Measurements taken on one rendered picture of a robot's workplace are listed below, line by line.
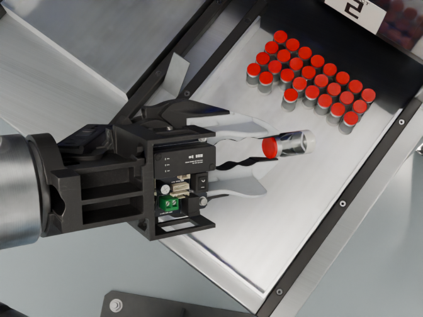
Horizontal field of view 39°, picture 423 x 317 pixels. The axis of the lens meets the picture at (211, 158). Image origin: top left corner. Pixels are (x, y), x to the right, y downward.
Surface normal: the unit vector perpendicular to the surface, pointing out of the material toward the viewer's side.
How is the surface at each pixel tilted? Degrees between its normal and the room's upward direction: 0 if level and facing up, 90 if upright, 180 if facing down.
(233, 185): 57
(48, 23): 0
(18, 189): 32
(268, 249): 0
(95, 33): 0
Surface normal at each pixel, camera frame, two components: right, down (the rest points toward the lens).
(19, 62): -0.04, -0.29
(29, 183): 0.48, -0.08
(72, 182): 0.50, 0.22
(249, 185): 0.05, -0.95
